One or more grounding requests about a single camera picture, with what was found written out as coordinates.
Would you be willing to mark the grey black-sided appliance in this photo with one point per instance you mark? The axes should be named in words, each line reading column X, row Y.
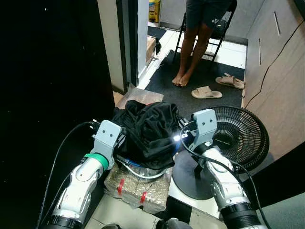
column 286, row 214

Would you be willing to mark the dark grey floor mat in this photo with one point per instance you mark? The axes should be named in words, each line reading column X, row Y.
column 181, row 95

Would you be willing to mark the dark framed white door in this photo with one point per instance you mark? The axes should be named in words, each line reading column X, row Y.
column 112, row 43

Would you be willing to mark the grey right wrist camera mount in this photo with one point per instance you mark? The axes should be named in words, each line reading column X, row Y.
column 206, row 124

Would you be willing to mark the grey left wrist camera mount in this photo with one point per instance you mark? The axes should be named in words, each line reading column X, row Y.
column 107, row 136

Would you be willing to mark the tall black cabinet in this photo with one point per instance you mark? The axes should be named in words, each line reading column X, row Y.
column 47, row 71

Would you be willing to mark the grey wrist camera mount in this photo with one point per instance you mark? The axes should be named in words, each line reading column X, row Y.
column 107, row 136
column 206, row 124

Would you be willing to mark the brown cardboard box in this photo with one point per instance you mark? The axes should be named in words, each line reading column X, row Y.
column 150, row 47

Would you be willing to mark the black folding chair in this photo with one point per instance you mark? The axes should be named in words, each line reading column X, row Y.
column 220, row 29

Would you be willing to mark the black standing fan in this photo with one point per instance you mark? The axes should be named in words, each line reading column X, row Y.
column 238, row 138

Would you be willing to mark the person in grey shorts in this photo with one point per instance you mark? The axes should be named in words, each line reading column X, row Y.
column 205, row 14

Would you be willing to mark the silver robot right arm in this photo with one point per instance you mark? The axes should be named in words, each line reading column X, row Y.
column 224, row 181

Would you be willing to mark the black garment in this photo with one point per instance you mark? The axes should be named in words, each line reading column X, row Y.
column 152, row 129

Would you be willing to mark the dark grey robot left leg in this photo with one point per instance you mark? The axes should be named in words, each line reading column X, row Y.
column 111, row 226

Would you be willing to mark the brown paper sheet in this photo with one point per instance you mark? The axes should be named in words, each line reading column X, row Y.
column 138, row 94

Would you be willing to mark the beige slipper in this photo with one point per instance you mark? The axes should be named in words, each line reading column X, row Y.
column 231, row 81
column 206, row 92

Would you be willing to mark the brown wooden cabinet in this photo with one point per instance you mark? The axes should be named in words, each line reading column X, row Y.
column 281, row 95

